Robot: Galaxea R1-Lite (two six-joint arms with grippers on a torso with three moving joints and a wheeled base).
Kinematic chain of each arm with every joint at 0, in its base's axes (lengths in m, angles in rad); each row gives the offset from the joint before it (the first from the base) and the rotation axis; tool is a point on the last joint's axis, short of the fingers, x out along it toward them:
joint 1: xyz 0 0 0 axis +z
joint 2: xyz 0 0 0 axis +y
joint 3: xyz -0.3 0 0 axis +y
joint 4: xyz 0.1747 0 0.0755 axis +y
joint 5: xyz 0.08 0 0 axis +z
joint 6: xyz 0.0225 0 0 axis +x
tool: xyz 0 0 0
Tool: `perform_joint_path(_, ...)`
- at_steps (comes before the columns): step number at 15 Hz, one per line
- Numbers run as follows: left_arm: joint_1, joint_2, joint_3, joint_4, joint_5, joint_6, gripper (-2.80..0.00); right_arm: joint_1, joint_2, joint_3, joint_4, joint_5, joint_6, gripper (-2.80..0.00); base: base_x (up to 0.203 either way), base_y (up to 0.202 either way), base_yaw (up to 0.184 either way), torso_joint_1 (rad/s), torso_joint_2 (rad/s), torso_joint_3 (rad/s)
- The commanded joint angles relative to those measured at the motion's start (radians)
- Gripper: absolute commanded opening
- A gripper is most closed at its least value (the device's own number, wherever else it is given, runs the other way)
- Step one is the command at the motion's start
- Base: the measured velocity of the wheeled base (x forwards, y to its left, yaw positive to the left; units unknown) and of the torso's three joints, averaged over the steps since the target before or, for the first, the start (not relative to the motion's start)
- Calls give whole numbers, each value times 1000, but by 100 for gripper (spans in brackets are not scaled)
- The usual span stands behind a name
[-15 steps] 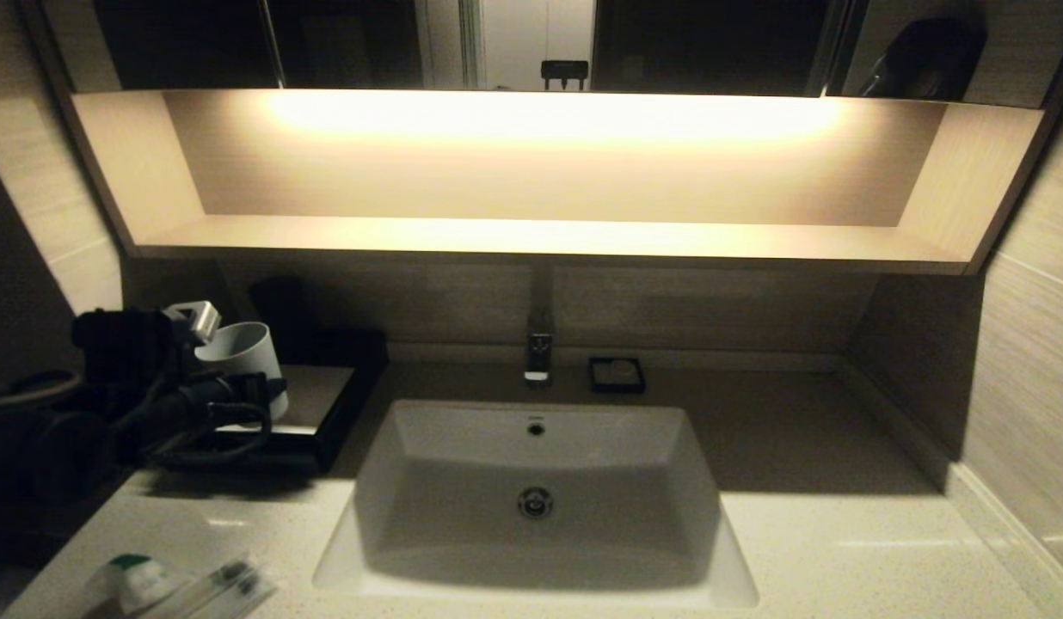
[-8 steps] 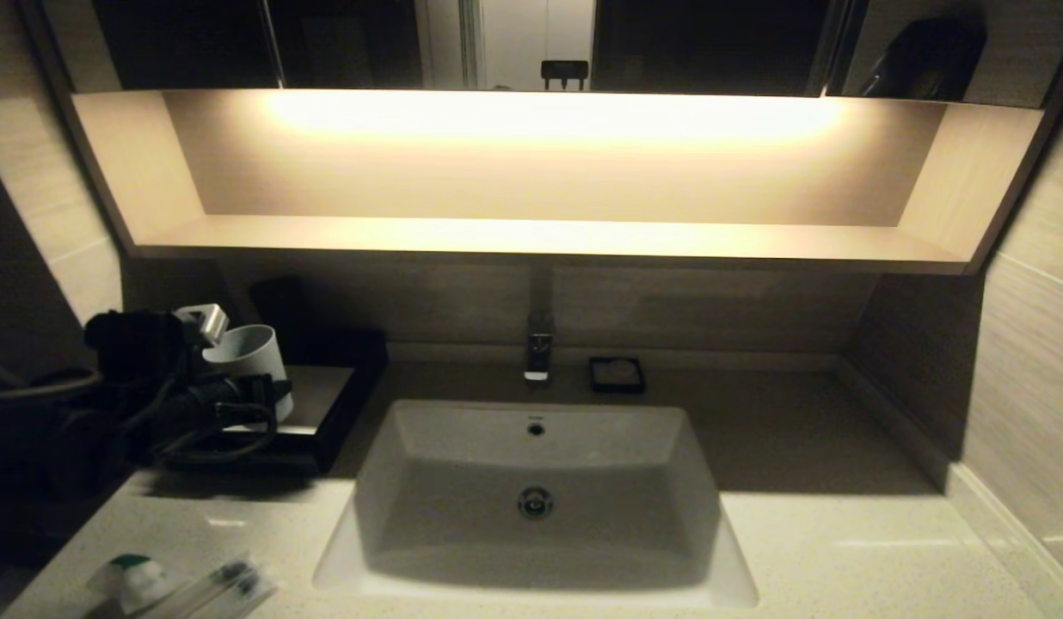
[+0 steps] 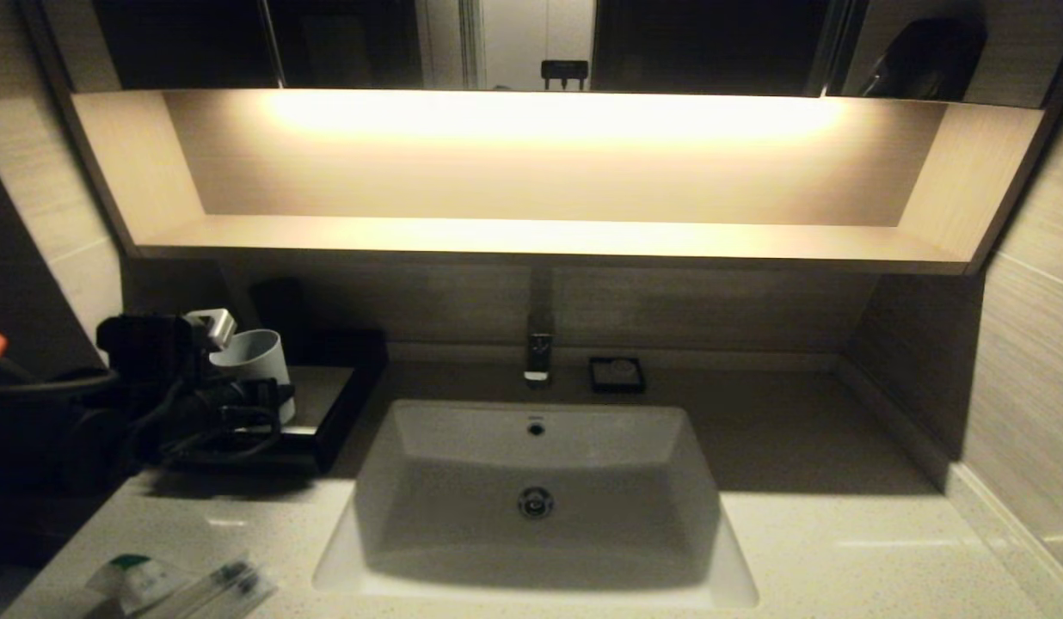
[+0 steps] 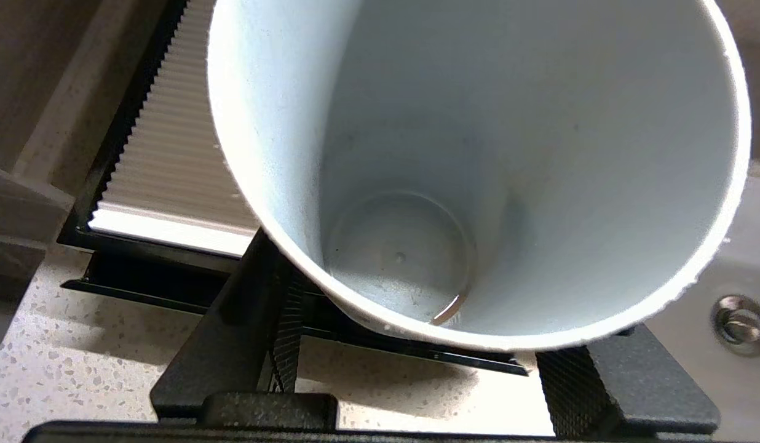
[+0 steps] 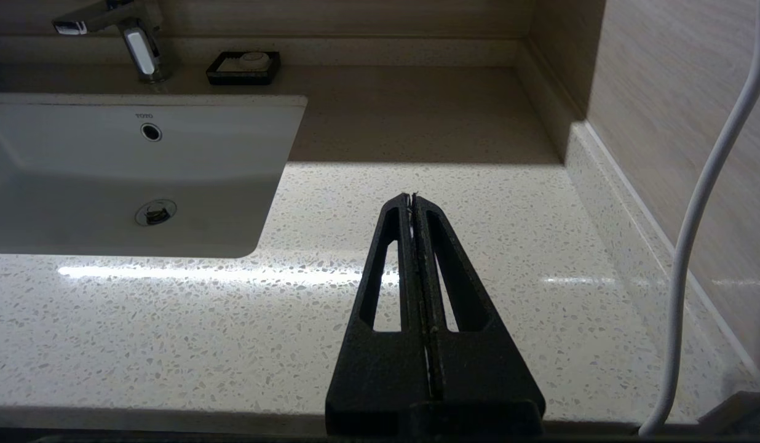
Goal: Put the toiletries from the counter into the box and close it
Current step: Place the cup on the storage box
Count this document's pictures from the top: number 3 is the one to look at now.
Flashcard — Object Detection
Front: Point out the grey plastic cup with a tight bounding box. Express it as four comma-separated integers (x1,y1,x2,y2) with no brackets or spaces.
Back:
207,329,297,424

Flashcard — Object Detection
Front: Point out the grey metal plate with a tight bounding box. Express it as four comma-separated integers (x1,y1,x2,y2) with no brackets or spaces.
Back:
278,365,357,436

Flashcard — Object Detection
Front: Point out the black storage box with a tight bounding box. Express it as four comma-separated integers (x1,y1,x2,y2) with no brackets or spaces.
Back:
162,329,390,475

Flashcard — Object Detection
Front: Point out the black cup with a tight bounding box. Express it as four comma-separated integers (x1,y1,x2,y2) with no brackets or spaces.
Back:
250,277,313,340

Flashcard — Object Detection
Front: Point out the white sachet green cap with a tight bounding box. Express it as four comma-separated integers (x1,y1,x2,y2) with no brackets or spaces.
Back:
84,553,191,616

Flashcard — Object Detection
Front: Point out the white ceramic sink basin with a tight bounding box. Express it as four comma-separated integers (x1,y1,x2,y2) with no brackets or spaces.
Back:
314,398,759,608

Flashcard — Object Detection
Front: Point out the chrome faucet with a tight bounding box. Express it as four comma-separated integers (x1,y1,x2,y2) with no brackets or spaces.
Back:
523,267,556,386

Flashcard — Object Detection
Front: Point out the lit wooden shelf niche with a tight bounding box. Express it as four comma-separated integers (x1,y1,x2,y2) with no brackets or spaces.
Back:
70,88,1048,278

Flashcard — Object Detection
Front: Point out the black soap dish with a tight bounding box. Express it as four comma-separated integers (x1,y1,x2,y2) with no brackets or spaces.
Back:
588,357,646,395

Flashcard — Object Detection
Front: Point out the small black device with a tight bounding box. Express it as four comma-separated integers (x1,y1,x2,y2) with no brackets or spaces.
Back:
541,60,589,91

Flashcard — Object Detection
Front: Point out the mirror cabinet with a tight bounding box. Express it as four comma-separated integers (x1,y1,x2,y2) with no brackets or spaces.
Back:
33,0,1063,108

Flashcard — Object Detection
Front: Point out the thin black looped cable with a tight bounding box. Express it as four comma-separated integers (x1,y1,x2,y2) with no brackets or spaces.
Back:
157,402,285,463

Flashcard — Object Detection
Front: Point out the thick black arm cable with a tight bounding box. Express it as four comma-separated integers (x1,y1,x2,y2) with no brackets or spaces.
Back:
0,368,124,398

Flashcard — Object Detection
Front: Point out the black wall hair dryer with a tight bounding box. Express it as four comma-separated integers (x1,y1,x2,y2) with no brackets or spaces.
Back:
858,17,988,102

